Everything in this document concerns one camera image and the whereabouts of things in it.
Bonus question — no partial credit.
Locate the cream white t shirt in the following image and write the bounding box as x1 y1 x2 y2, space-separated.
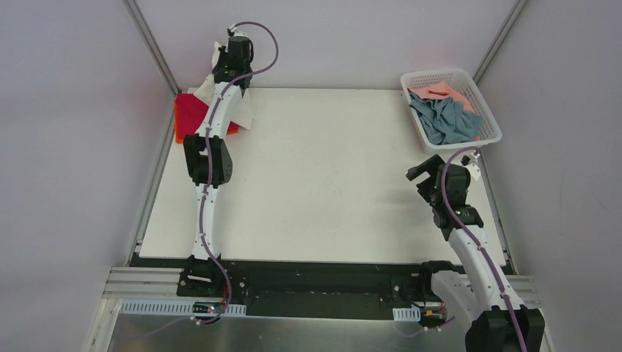
193 42 254 130

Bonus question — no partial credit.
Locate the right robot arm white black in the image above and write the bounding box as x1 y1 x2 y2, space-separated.
406 151 546 351

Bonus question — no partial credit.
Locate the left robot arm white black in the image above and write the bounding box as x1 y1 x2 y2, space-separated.
183 33 254 297

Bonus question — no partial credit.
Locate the blue grey t shirt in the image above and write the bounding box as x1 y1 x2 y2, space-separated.
409 93 483 145

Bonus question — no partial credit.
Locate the white plastic laundry basket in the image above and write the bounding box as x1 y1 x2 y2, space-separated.
400 69 502 155

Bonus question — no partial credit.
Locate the folded red t shirt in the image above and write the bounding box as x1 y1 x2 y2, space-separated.
176 93 209 137

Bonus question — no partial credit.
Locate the pink t shirt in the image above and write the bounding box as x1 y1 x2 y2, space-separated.
408 81 480 142

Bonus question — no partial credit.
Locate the folded orange t shirt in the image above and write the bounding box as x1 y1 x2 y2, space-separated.
174 98 186 144

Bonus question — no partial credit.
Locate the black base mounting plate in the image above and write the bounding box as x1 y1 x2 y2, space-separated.
127 252 516 322

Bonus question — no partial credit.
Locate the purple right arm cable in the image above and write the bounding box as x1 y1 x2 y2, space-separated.
439 147 530 352

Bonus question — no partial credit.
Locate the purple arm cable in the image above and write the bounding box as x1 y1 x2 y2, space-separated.
121 21 280 336
439 147 530 352

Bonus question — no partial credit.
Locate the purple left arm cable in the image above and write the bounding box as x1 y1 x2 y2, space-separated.
121 21 280 336

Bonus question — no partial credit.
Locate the left corner aluminium post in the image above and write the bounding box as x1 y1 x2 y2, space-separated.
122 0 181 95

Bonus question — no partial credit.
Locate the corner aluminium post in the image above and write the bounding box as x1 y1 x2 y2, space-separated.
122 0 181 95
472 0 530 84

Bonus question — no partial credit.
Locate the right white cable duct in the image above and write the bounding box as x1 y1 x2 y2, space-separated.
392 307 421 322

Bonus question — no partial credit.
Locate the white cable duct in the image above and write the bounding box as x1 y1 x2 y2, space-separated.
119 299 246 318
392 307 421 322

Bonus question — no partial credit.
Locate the right corner aluminium post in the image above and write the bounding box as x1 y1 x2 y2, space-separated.
472 0 530 84

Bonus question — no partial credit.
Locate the aluminium front frame rail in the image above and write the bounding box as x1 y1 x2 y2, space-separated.
102 267 541 308

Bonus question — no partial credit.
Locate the left white cable duct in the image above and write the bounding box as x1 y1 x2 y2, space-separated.
119 299 246 318

